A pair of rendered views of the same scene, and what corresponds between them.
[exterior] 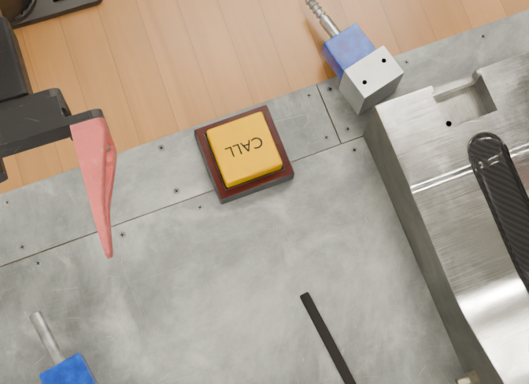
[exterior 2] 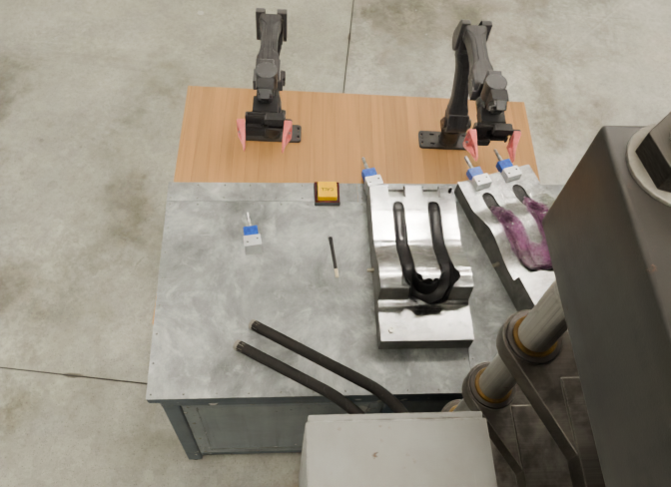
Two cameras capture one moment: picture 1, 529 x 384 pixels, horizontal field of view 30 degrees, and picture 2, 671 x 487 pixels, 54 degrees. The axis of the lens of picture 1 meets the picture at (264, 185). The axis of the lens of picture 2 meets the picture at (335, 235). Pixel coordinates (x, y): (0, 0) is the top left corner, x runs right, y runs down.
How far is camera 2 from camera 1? 120 cm
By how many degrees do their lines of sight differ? 18
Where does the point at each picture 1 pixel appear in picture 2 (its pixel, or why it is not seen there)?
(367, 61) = (372, 177)
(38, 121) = (278, 117)
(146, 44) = (309, 157)
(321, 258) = (339, 230)
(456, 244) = (379, 227)
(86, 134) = (287, 123)
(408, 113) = (378, 190)
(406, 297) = (361, 248)
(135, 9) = (309, 147)
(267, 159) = (333, 194)
